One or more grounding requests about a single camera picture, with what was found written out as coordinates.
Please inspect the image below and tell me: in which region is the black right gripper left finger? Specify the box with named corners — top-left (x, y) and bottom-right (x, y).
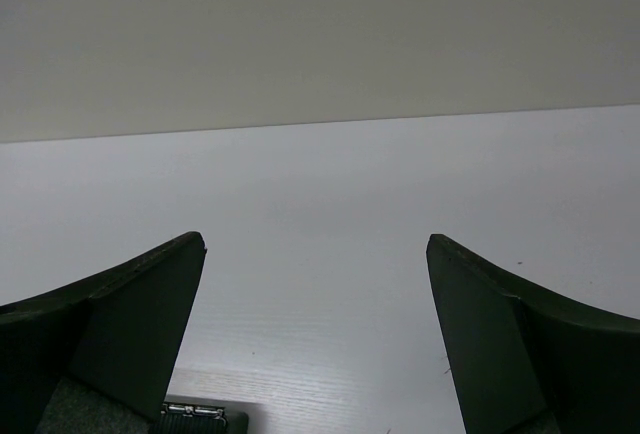
top-left (1, 232), bottom-right (206, 433)

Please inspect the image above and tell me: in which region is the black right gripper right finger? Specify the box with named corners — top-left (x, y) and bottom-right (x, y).
top-left (426, 234), bottom-right (639, 433)

